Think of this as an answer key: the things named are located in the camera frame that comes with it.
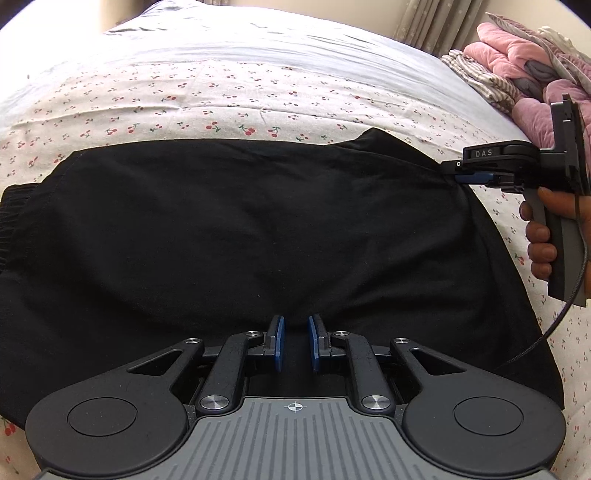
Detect cherry print bed sheet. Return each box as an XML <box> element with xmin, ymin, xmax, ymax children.
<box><xmin>0</xmin><ymin>59</ymin><xmax>591</xmax><ymax>480</ymax></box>

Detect grey cloth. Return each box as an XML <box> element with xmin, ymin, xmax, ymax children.
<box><xmin>512</xmin><ymin>60</ymin><xmax>556</xmax><ymax>100</ymax></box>

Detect person's right hand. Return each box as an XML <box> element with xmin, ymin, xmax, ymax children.
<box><xmin>519</xmin><ymin>187</ymin><xmax>591</xmax><ymax>297</ymax></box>

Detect grey-blue bed cover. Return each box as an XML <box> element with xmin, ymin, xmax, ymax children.
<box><xmin>0</xmin><ymin>0</ymin><xmax>462</xmax><ymax>139</ymax></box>

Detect black cable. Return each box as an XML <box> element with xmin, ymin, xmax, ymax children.
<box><xmin>496</xmin><ymin>191</ymin><xmax>583</xmax><ymax>370</ymax></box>

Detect pink quilt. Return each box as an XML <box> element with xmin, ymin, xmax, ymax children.
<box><xmin>463</xmin><ymin>22</ymin><xmax>591</xmax><ymax>149</ymax></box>

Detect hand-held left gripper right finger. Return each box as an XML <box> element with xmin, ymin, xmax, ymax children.
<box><xmin>307</xmin><ymin>314</ymin><xmax>467</xmax><ymax>414</ymax></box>

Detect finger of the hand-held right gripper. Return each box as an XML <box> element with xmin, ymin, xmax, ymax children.
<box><xmin>440</xmin><ymin>159</ymin><xmax>503</xmax><ymax>185</ymax></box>

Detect striped cloth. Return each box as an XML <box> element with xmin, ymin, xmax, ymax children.
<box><xmin>440</xmin><ymin>48</ymin><xmax>528</xmax><ymax>114</ymax></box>

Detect mauve pillow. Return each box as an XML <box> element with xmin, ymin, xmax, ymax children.
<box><xmin>484</xmin><ymin>11</ymin><xmax>542</xmax><ymax>38</ymax></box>

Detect beige patterned curtain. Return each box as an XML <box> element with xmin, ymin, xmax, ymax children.
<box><xmin>394</xmin><ymin>0</ymin><xmax>498</xmax><ymax>60</ymax></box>

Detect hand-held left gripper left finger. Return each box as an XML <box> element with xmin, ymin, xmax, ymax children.
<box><xmin>127</xmin><ymin>315</ymin><xmax>286</xmax><ymax>414</ymax></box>

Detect black pants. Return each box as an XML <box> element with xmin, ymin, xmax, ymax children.
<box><xmin>0</xmin><ymin>128</ymin><xmax>566</xmax><ymax>429</ymax></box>

